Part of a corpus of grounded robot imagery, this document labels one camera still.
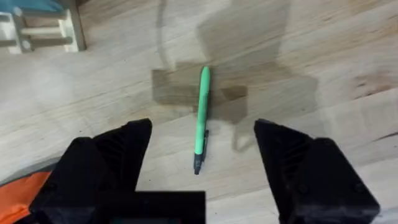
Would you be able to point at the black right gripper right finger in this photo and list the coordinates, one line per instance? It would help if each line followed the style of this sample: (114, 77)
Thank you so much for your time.
(311, 180)

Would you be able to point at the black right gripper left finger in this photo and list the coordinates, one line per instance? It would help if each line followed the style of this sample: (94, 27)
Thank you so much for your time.
(102, 168)

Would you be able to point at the orange soft zip bag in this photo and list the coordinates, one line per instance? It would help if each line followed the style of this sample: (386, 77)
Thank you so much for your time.
(18, 196)

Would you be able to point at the green pen with black tip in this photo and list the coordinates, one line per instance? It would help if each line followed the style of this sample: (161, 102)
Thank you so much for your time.
(202, 118)

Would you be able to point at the pale wooden peg rack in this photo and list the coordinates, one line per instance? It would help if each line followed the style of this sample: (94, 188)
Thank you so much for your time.
(40, 28)

